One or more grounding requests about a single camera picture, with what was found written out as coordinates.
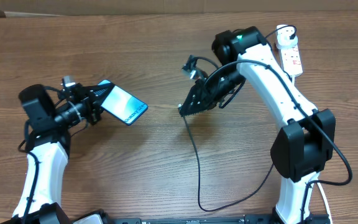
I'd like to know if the blue Samsung Galaxy smartphone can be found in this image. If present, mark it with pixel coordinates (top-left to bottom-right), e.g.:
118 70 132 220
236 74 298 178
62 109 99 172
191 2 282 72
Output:
101 85 148 126

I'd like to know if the black USB charging cable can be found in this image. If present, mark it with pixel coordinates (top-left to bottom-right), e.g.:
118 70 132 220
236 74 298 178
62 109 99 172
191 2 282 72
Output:
178 25 298 213

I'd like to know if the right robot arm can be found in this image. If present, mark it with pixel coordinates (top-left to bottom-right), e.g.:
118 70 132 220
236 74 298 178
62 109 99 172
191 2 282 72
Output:
178 24 336 223

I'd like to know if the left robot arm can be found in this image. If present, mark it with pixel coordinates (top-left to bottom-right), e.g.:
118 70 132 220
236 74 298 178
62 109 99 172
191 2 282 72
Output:
8 82 114 224

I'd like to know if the white charger plug adapter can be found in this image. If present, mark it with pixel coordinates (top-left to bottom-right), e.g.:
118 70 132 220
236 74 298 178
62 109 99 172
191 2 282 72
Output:
275 24 298 50

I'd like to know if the white power strip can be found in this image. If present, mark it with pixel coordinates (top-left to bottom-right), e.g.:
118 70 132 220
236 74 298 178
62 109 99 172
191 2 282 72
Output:
278 44 303 78

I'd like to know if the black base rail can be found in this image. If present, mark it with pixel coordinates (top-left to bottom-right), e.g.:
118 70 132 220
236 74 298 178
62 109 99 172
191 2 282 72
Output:
71 210 332 224

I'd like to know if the white power strip cord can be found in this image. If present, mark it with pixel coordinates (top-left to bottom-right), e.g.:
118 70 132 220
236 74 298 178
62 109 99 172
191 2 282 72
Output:
290 74 334 224

